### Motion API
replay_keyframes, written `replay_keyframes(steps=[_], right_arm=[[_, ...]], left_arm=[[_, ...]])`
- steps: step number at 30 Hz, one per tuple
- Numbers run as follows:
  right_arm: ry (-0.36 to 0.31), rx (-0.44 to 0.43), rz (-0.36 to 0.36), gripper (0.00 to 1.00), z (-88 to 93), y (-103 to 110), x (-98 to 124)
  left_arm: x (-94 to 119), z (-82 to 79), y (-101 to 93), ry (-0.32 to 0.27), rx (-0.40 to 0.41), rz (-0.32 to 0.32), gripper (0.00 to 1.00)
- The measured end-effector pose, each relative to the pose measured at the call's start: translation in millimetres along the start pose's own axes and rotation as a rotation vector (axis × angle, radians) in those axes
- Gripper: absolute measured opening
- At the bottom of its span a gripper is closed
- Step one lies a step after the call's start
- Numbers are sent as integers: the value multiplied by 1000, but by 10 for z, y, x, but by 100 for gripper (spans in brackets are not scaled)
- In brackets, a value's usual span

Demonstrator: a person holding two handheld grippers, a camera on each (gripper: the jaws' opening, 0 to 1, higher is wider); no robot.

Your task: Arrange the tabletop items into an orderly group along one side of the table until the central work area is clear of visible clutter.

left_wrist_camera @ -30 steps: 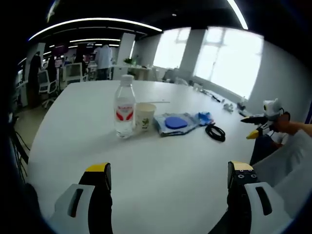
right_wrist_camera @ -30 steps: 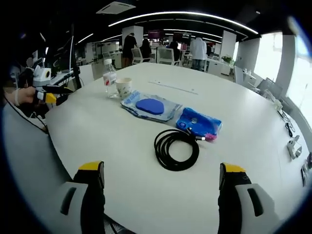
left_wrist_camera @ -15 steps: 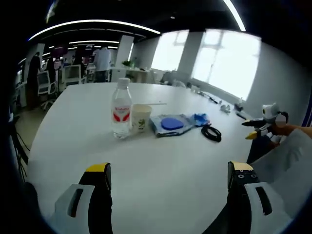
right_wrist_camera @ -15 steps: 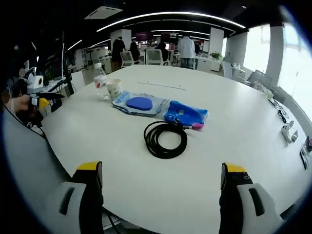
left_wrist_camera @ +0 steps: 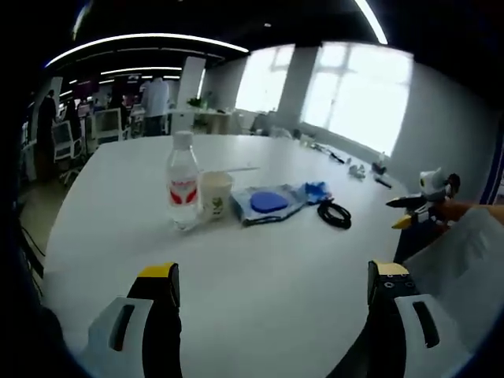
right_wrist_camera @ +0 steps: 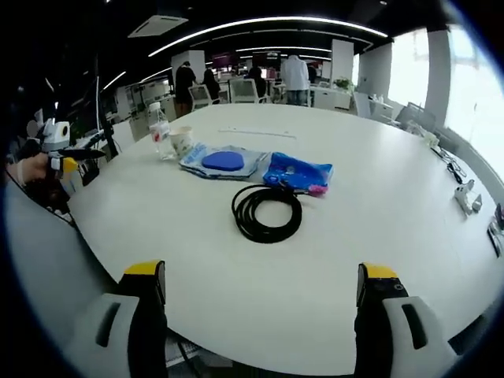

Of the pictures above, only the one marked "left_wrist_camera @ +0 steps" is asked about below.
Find curved ceiling light strip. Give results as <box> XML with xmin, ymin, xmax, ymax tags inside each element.
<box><xmin>45</xmin><ymin>32</ymin><xmax>250</xmax><ymax>68</ymax></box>

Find green potted plant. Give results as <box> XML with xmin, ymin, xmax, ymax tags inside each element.
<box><xmin>187</xmin><ymin>92</ymin><xmax>213</xmax><ymax>109</ymax></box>

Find blue plastic snack bag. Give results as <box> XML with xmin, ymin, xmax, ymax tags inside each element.
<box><xmin>229</xmin><ymin>183</ymin><xmax>306</xmax><ymax>228</ymax></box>

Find white office chair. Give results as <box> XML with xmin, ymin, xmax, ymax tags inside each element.
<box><xmin>94</xmin><ymin>108</ymin><xmax>124</xmax><ymax>145</ymax></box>
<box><xmin>53</xmin><ymin>121</ymin><xmax>80</xmax><ymax>159</ymax></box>

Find clear plastic water bottle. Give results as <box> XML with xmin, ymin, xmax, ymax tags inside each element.
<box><xmin>165</xmin><ymin>131</ymin><xmax>200</xmax><ymax>232</ymax></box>

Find person's white shirt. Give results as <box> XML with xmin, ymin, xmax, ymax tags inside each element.
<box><xmin>395</xmin><ymin>206</ymin><xmax>504</xmax><ymax>355</ymax></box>

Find black cable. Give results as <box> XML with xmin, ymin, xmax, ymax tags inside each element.
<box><xmin>317</xmin><ymin>198</ymin><xmax>353</xmax><ymax>231</ymax></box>

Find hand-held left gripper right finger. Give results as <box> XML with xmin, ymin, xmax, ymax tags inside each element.
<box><xmin>334</xmin><ymin>258</ymin><xmax>473</xmax><ymax>378</ymax></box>

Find white low cabinet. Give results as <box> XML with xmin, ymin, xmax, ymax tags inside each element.
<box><xmin>169</xmin><ymin>109</ymin><xmax>237</xmax><ymax>135</ymax></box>

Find white table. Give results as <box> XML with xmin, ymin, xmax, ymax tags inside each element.
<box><xmin>41</xmin><ymin>133</ymin><xmax>418</xmax><ymax>378</ymax></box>

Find white paper cup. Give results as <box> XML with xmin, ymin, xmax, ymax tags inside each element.
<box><xmin>200</xmin><ymin>171</ymin><xmax>235</xmax><ymax>222</ymax></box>

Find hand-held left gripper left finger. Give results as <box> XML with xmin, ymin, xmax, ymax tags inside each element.
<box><xmin>87</xmin><ymin>261</ymin><xmax>184</xmax><ymax>378</ymax></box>

